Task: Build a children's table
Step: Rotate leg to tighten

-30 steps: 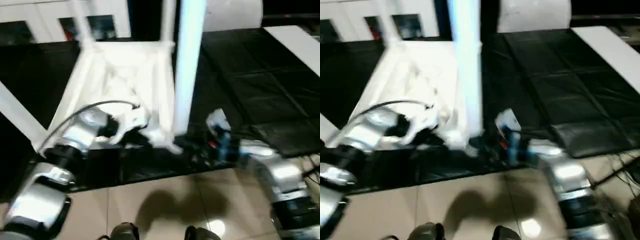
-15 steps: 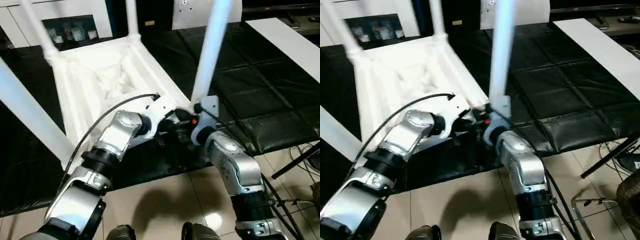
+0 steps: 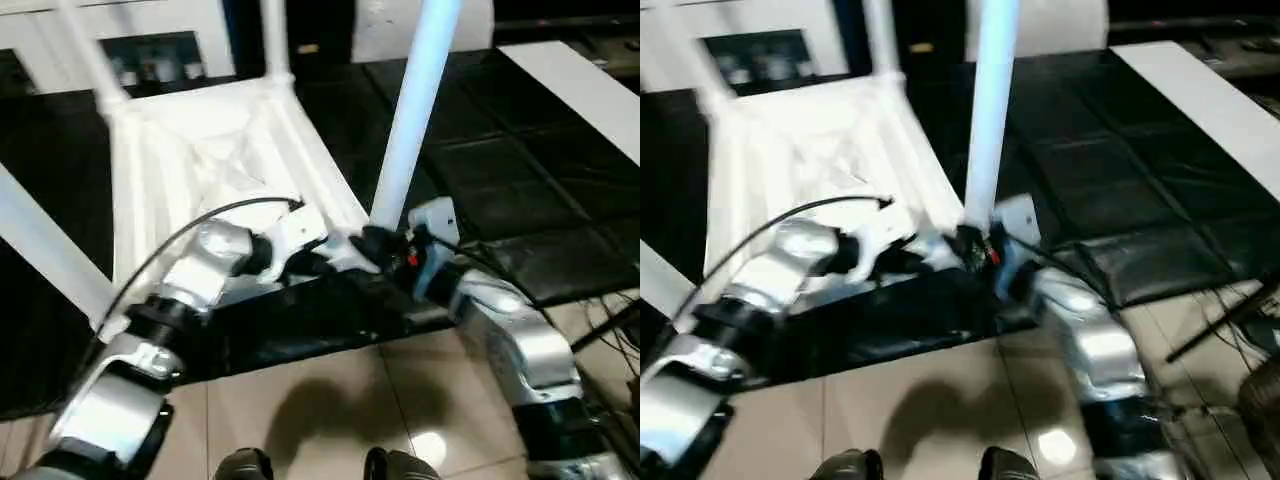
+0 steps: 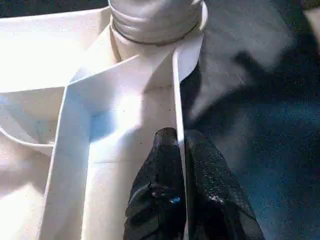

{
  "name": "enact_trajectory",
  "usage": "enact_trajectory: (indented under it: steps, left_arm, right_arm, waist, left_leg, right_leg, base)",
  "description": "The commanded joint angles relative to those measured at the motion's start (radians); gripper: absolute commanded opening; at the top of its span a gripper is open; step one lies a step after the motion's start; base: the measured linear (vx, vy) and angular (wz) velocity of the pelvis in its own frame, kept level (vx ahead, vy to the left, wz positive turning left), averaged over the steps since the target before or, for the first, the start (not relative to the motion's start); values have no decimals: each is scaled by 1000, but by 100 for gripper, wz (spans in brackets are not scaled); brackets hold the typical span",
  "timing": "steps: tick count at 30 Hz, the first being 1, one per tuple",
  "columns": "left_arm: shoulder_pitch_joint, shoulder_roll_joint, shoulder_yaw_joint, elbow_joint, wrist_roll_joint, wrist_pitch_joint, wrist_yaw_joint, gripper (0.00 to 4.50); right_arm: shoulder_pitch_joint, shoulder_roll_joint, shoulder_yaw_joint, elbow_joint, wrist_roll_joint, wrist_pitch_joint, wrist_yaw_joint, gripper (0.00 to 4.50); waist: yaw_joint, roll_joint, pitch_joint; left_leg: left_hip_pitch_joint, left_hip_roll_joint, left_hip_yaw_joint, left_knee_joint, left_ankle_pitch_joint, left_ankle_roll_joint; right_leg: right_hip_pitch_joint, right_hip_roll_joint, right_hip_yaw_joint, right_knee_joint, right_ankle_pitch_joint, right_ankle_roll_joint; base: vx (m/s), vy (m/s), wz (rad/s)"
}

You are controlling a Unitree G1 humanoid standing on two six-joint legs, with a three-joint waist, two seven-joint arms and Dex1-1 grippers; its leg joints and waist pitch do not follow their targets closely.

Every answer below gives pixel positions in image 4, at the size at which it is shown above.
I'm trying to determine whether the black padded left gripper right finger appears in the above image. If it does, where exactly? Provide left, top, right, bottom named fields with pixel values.
left=184, top=129, right=266, bottom=240

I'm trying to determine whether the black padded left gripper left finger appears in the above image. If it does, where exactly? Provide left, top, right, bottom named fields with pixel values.
left=122, top=127, right=187, bottom=240

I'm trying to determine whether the white plastic table top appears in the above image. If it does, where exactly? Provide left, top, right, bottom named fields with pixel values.
left=0, top=0, right=209, bottom=240

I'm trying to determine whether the white plastic table leg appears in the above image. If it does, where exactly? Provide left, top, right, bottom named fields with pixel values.
left=108, top=0, right=204, bottom=47

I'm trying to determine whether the black work mat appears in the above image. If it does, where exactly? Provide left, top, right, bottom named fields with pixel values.
left=0, top=0, right=320, bottom=240

